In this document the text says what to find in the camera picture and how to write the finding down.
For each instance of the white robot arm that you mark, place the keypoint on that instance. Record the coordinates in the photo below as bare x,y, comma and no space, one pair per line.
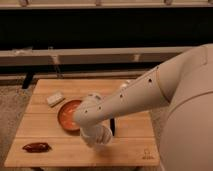
184,84

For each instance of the white wrapped packet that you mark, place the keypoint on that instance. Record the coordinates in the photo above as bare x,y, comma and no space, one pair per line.
125,84
55,98

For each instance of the white wrapped packet left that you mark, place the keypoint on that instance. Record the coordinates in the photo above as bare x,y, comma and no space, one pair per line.
55,98

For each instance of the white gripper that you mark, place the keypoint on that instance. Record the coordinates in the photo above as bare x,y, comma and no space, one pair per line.
93,134

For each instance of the orange ceramic bowl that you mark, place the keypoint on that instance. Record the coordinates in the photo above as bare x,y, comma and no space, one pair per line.
65,115

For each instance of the wooden table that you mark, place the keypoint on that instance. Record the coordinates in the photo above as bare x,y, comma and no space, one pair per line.
133,145

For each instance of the white wrapped packet right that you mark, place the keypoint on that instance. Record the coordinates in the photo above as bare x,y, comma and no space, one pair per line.
125,84

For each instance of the grey horizontal rail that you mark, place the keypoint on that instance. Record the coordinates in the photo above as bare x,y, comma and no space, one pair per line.
31,57

